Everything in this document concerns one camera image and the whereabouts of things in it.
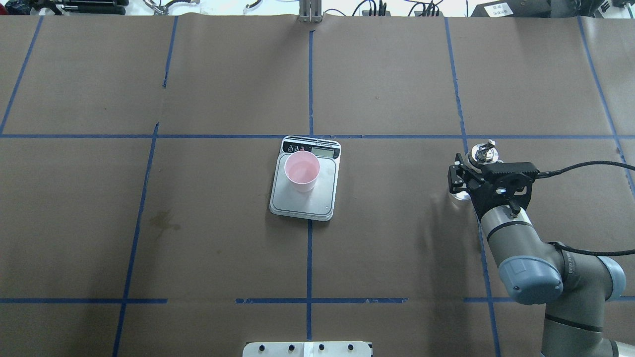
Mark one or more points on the aluminium frame post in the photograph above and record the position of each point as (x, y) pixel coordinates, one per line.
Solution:
(310, 11)

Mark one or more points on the black folded tripod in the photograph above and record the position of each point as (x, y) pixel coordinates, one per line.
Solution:
(59, 7)

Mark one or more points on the pink plastic cup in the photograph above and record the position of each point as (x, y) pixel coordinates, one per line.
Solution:
(302, 169)

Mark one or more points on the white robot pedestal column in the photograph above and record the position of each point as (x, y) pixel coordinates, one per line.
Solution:
(309, 349)

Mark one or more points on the black box with label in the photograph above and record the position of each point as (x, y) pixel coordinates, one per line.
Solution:
(513, 8)

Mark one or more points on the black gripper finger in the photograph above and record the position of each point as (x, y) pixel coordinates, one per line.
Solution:
(459, 175)

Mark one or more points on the clear glass sauce bottle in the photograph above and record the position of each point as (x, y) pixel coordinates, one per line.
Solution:
(479, 156)

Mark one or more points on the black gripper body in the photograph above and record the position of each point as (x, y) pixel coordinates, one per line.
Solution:
(477, 189)

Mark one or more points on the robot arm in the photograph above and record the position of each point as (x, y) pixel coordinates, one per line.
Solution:
(573, 284)

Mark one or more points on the grey digital kitchen scale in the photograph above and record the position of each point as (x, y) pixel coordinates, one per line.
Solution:
(319, 203)

